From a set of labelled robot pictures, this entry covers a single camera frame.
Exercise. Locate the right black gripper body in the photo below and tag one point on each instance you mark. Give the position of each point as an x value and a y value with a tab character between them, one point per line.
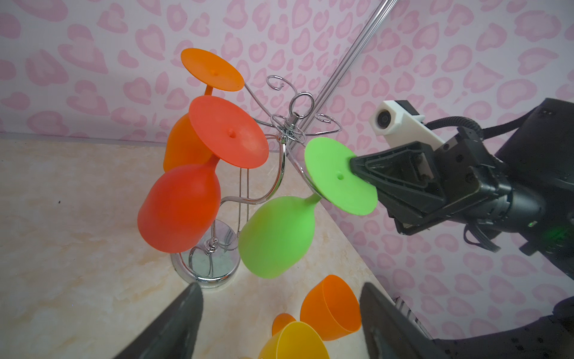
478	190

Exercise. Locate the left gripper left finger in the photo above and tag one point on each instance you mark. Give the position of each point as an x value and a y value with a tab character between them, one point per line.
173	334

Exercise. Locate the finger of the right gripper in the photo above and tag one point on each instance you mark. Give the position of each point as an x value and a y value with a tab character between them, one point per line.
406	177

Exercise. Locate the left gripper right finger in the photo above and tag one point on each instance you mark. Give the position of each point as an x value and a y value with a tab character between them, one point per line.
388	333

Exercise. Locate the orange wine glass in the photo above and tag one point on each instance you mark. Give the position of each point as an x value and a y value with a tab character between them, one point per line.
184	146
330	308

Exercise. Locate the yellow wine glass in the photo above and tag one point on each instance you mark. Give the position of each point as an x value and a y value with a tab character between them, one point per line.
296	340

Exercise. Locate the green wine glass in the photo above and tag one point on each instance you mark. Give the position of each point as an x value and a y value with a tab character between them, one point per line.
281	231

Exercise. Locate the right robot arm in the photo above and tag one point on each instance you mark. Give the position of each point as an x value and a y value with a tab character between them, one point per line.
512	178

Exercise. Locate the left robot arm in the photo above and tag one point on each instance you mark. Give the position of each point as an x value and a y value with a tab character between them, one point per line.
548	337

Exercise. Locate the chrome wine glass rack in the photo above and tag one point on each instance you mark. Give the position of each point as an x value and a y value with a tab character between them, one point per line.
215	259

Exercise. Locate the red wine glass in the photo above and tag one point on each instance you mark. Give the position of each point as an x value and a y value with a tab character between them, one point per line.
184	201

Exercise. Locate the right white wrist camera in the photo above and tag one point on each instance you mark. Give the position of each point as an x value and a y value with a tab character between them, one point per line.
399	123

